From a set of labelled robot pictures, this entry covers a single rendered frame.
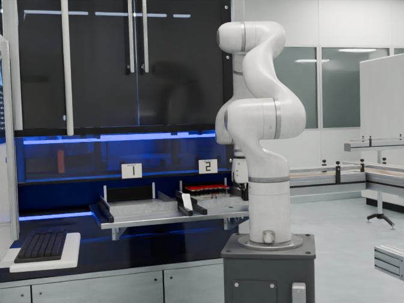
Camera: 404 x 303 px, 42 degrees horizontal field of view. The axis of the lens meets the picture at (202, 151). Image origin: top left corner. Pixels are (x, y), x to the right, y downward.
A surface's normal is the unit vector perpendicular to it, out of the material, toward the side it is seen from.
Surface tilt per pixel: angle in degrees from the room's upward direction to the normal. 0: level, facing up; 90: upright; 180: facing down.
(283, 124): 107
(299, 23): 90
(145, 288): 90
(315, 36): 90
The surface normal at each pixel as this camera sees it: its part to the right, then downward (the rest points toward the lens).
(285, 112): 0.04, -0.24
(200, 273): 0.29, 0.05
